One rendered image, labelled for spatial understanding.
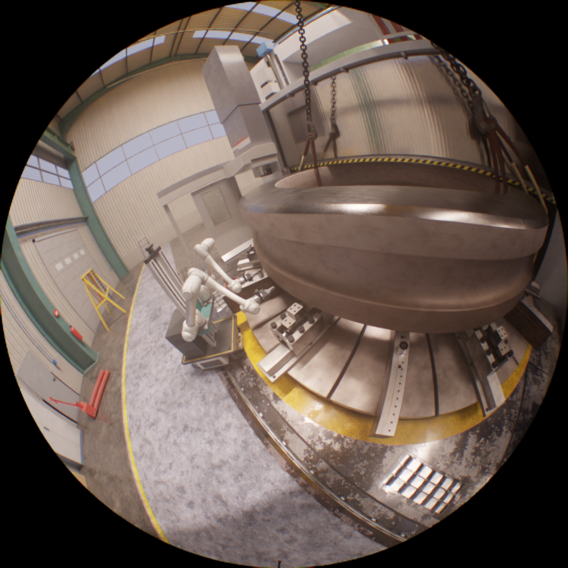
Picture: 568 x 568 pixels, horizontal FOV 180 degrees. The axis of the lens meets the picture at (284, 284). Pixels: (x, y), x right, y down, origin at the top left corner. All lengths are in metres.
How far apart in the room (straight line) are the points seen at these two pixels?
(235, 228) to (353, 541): 6.63
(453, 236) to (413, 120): 3.18
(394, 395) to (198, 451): 2.25
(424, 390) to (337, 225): 1.64
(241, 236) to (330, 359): 4.62
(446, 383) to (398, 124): 4.01
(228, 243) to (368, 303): 4.79
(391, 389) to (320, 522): 1.56
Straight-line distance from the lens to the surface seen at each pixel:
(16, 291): 7.85
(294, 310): 1.71
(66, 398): 7.02
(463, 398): 2.13
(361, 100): 4.41
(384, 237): 0.99
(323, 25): 7.36
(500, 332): 1.99
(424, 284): 1.34
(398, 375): 1.50
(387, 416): 1.41
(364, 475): 2.10
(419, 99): 4.05
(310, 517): 2.24
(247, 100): 5.07
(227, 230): 5.48
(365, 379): 1.85
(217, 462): 2.49
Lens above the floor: 2.05
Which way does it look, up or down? 36 degrees down
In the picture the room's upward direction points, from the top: 20 degrees counter-clockwise
